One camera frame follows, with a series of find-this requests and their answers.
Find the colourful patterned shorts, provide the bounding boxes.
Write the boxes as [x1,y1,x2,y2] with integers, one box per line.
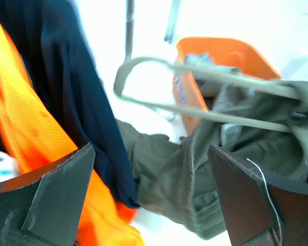
[0,151,20,182]

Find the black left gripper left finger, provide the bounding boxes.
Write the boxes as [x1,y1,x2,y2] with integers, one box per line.
[0,144,95,246]

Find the olive green shorts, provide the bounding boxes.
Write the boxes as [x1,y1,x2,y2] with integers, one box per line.
[118,81,308,240]

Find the beige hanger of olive shorts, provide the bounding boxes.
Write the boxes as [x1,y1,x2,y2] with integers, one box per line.
[113,56,299,132]

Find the orange plastic basket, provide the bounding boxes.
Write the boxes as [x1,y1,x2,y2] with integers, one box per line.
[171,36,282,135]

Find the silver clothes rack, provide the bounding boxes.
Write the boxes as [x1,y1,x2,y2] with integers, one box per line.
[124,0,182,62]

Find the bright orange shorts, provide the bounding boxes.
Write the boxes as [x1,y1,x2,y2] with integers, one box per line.
[0,23,144,245]

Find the grey shorts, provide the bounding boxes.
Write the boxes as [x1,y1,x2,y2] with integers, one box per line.
[183,53,255,151]

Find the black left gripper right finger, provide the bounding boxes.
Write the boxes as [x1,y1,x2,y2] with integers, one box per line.
[208,146,308,245]

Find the navy blue shorts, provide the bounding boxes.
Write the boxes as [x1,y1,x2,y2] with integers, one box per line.
[0,1,138,208]

